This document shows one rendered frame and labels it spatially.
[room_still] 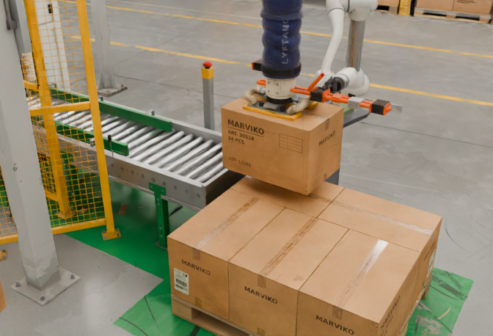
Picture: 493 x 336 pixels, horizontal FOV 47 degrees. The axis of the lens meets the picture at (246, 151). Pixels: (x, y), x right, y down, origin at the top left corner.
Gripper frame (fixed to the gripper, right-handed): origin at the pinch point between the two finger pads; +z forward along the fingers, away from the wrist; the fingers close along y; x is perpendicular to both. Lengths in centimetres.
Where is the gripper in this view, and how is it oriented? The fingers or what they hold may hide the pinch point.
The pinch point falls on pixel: (322, 95)
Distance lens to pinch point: 315.7
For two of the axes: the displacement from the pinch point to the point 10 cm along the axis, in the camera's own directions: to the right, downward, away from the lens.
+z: -5.4, 3.8, -7.5
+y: 0.0, 8.9, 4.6
